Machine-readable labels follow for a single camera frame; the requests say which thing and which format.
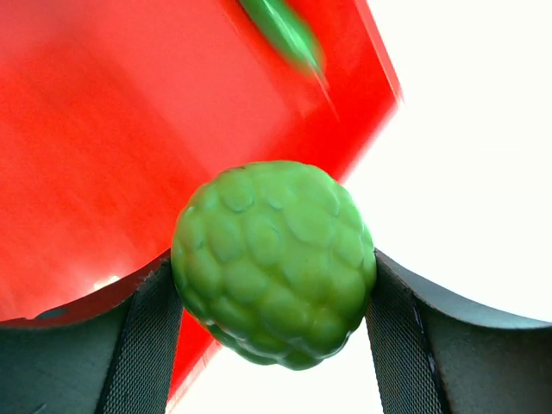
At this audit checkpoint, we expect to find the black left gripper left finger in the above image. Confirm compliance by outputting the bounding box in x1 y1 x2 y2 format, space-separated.
1 259 182 413

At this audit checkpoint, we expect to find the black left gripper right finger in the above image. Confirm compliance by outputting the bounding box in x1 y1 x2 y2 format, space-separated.
366 252 551 414

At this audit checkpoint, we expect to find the green round lime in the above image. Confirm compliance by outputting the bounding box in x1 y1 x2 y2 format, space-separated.
171 160 377 371

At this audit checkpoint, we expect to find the green chili pepper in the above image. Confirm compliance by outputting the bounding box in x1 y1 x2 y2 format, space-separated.
239 0 339 118

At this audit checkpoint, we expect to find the red plastic tray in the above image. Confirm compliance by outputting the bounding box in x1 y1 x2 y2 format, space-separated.
1 1 402 412

